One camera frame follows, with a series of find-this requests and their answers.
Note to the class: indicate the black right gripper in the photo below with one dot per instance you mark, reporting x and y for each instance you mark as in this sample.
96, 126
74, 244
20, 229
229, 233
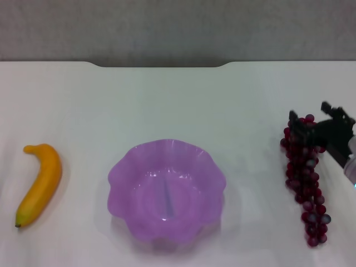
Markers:
332, 133

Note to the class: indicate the dark red grape bunch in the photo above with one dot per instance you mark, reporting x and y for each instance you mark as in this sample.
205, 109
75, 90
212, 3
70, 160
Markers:
304, 178

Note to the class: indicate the yellow banana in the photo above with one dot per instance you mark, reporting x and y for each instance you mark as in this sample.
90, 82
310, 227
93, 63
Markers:
41, 180

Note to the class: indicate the purple wavy plastic bowl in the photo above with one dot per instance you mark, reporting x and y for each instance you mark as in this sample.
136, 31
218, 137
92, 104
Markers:
167, 194

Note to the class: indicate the grey partition screen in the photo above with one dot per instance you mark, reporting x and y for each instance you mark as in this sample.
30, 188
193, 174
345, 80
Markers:
178, 27

